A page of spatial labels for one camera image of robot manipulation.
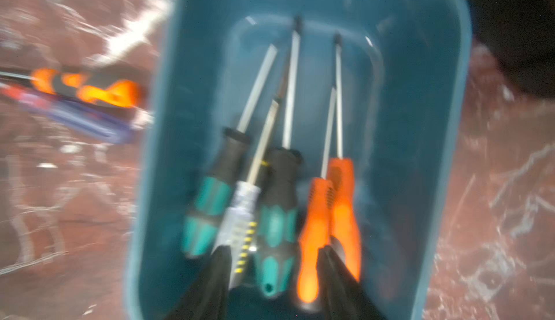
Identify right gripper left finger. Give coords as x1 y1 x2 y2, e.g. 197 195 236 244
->
164 246 232 320

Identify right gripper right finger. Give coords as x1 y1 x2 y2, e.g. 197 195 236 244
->
317 245 386 320

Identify orange black large screwdriver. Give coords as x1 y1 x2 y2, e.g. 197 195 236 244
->
296 88 337 313

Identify clear handle screwdriver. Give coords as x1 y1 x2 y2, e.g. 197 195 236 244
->
213 98 282 290

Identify yellow black screwdriver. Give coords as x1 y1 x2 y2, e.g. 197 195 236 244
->
233 221 258 276

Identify green black long screwdriver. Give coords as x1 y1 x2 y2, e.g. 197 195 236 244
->
182 44 278 259

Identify green black short screwdriver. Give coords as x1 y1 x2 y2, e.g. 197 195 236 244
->
254 16 303 299

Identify blue red handle screwdriver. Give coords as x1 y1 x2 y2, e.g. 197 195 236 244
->
1 82 153 145

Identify small orange black stubby screwdriver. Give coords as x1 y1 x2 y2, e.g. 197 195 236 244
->
1 67 144 109

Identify teal plastic storage box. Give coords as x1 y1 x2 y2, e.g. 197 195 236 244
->
125 0 471 319

